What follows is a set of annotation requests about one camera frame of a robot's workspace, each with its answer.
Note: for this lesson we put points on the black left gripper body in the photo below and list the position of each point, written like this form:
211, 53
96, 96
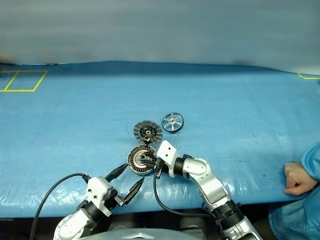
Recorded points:
115, 198

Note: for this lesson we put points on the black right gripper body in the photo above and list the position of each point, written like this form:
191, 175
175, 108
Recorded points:
159, 168

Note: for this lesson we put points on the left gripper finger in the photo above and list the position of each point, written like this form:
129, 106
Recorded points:
133, 191
116, 172

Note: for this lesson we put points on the round motor housing with windings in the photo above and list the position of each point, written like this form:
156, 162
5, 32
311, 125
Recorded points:
133, 162

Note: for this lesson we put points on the round grey finned motor lid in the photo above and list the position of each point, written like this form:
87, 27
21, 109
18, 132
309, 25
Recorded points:
141, 130

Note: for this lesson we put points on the silver spoked rotor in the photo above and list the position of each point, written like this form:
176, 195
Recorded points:
173, 121

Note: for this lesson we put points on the forearm in blue sleeve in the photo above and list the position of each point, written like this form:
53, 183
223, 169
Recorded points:
312, 160

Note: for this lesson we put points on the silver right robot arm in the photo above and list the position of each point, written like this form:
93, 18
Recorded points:
210, 185

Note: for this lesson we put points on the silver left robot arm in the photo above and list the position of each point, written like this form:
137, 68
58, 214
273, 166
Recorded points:
75, 222

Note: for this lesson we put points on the person's bare hand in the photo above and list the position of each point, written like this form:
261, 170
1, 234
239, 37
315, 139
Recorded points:
297, 180

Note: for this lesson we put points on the silver robot torso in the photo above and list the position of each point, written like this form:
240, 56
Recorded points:
137, 235

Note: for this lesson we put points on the blue table cover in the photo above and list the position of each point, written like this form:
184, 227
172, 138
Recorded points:
75, 125

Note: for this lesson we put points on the yellow tape square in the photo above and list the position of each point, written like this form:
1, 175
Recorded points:
37, 83

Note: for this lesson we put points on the yellow tape corner mark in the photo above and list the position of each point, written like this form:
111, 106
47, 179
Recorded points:
303, 76

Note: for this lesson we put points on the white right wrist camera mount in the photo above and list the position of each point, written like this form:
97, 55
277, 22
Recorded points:
167, 155

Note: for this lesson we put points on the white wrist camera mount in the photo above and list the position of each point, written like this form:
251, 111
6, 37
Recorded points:
167, 155
96, 187

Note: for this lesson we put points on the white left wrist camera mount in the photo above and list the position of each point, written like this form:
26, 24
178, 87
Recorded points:
96, 187

